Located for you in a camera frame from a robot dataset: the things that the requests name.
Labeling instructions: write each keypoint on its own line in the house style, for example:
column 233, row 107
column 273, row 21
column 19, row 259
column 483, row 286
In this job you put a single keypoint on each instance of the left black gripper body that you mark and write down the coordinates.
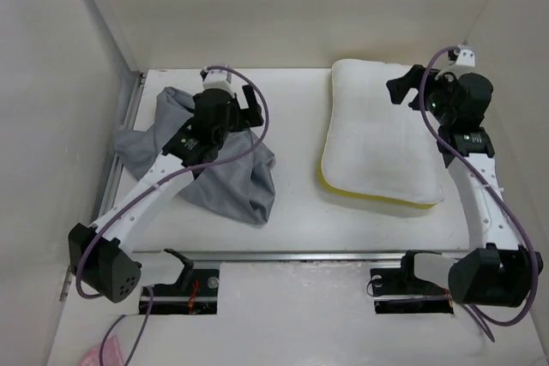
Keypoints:
column 229, row 128

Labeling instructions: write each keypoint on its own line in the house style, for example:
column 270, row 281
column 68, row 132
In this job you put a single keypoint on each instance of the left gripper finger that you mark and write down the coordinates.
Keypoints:
column 250, row 97
column 245, row 122

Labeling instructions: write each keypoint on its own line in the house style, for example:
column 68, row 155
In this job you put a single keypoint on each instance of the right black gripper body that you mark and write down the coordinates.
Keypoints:
column 437, row 95

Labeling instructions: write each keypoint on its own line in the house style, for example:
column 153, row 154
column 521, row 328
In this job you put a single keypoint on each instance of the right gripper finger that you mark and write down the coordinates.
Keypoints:
column 414, row 103
column 399, row 87

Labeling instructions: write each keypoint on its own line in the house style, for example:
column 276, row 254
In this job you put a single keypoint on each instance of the white pillow yellow edge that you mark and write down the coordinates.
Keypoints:
column 375, row 150

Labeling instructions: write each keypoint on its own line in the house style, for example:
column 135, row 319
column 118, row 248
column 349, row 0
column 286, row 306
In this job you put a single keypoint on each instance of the grey pillowcase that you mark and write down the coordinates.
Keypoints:
column 243, row 190

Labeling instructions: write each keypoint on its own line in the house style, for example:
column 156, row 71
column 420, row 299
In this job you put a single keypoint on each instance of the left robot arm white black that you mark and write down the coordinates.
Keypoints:
column 203, row 149

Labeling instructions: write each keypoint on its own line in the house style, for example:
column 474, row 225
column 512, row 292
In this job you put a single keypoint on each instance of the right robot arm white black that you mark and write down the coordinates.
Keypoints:
column 497, row 269

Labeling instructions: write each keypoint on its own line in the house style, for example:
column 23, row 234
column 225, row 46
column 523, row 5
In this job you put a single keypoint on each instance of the pink plastic bag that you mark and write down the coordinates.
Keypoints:
column 112, row 355

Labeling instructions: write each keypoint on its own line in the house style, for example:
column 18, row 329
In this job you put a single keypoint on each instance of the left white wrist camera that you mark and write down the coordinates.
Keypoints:
column 216, row 79

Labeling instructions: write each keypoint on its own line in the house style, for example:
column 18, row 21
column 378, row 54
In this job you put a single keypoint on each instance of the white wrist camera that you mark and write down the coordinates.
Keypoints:
column 216, row 79
column 462, row 56

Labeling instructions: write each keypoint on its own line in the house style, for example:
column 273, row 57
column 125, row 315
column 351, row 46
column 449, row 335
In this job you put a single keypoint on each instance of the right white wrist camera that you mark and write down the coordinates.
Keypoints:
column 462, row 56

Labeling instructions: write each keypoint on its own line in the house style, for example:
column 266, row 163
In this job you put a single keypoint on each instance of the left aluminium rail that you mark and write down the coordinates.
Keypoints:
column 128, row 105

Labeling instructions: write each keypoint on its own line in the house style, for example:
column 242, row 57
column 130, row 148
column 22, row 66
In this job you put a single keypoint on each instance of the aluminium rail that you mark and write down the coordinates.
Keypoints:
column 293, row 256
column 128, row 105

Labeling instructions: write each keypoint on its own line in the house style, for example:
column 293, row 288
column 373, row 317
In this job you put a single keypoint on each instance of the front aluminium rail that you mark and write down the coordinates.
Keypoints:
column 293, row 256

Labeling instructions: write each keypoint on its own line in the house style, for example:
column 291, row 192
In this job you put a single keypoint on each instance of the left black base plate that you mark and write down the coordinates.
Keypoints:
column 196, row 295

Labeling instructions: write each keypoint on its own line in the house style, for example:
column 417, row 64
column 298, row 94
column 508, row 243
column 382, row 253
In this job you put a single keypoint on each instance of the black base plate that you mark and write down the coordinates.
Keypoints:
column 196, row 295
column 397, row 293

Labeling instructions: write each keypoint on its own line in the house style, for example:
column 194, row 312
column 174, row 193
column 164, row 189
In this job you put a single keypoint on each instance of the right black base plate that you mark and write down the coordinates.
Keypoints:
column 397, row 293

